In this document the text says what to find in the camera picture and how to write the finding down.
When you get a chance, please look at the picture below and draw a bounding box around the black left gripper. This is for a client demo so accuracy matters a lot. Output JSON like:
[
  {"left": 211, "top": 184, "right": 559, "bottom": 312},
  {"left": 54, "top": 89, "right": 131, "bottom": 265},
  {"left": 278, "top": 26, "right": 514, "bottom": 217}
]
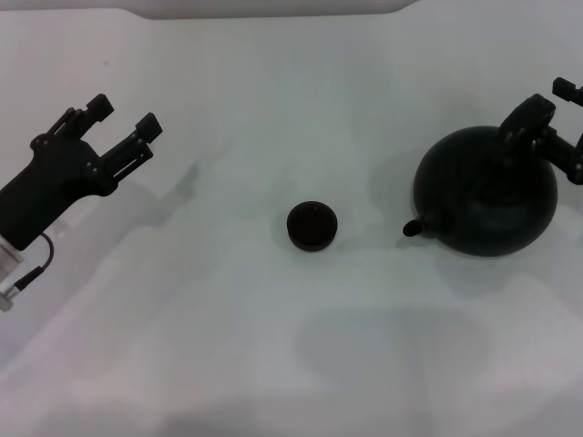
[{"left": 0, "top": 94, "right": 164, "bottom": 250}]

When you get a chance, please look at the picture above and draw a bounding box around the black round teapot with handle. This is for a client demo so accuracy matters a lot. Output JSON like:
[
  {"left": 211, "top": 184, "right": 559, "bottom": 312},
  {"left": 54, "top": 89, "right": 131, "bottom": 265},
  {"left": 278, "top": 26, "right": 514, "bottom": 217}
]
[{"left": 403, "top": 94, "right": 559, "bottom": 259}]

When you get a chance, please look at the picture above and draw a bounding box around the dark round teacup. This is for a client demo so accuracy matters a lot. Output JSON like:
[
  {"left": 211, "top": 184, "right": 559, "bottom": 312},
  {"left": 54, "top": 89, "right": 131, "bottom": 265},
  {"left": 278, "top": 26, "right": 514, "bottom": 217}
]
[{"left": 285, "top": 199, "right": 339, "bottom": 252}]

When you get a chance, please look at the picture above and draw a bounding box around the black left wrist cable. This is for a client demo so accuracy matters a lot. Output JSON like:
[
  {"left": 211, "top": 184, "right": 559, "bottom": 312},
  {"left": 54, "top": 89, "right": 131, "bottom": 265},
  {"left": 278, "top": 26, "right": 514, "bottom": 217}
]
[{"left": 15, "top": 232, "right": 56, "bottom": 292}]

